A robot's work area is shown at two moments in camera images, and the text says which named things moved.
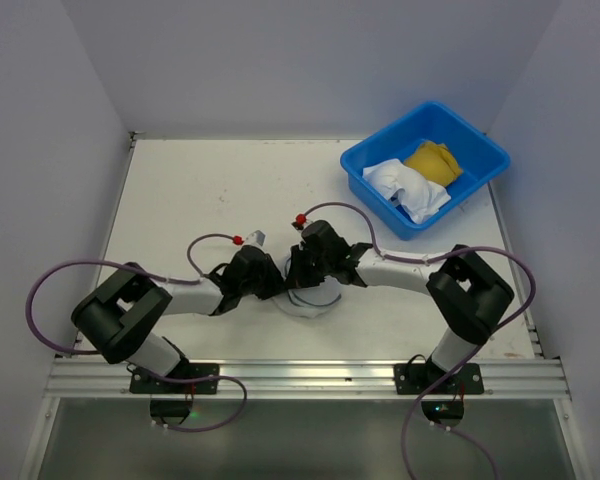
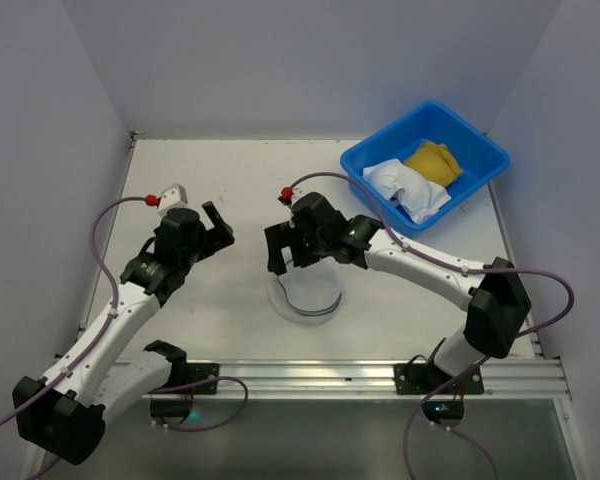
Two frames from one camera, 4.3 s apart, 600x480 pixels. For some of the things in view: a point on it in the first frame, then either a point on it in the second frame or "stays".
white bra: (408, 188) stays
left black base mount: (172, 403) stays
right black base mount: (445, 403) stays
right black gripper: (297, 270) → (290, 240)
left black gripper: (272, 282) → (210, 240)
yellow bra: (437, 161) stays
